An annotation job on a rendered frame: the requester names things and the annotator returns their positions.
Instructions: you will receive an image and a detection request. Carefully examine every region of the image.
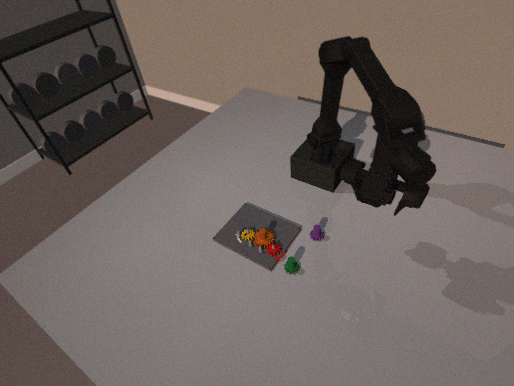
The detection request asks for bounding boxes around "orange gear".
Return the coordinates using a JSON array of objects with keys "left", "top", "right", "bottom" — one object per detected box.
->
[{"left": 252, "top": 228, "right": 275, "bottom": 248}]

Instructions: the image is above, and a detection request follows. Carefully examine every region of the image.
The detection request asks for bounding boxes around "yellow gear with black stripe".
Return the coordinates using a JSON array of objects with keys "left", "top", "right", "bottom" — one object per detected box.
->
[{"left": 241, "top": 229, "right": 255, "bottom": 241}]

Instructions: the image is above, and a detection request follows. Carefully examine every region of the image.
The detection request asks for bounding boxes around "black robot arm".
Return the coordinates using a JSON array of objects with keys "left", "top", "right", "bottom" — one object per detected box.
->
[{"left": 307, "top": 37, "right": 436, "bottom": 208}]

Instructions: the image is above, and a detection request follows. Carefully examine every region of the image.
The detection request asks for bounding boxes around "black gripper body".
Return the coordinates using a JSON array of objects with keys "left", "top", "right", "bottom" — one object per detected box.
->
[{"left": 339, "top": 154, "right": 429, "bottom": 209}]

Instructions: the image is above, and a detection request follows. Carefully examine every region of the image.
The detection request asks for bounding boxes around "green gear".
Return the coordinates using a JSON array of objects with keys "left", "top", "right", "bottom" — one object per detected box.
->
[{"left": 284, "top": 257, "right": 299, "bottom": 275}]

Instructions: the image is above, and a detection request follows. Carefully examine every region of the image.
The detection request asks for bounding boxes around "purple gear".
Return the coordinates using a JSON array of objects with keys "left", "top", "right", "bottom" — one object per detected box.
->
[{"left": 310, "top": 225, "right": 324, "bottom": 242}]

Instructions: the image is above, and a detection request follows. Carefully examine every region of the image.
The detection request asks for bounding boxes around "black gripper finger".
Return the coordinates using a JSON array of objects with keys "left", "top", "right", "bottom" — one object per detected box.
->
[
  {"left": 394, "top": 200, "right": 413, "bottom": 216},
  {"left": 344, "top": 178, "right": 364, "bottom": 201}
]

